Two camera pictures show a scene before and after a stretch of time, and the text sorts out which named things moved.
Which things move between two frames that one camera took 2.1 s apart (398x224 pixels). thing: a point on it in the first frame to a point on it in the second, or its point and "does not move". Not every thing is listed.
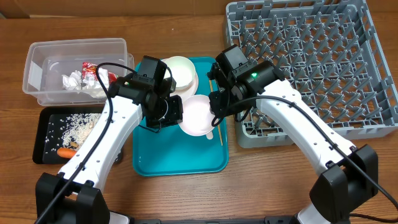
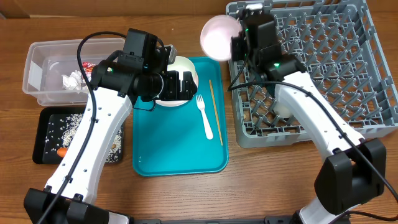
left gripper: [176, 118] to [175, 93]
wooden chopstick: [217, 121] does not move
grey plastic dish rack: [331, 51] does not move
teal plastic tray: [173, 150] does not move
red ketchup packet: [89, 71] does not move
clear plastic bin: [64, 73] does not move
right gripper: [222, 99] to [242, 45]
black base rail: [268, 220] does not move
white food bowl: [197, 115] to [216, 34]
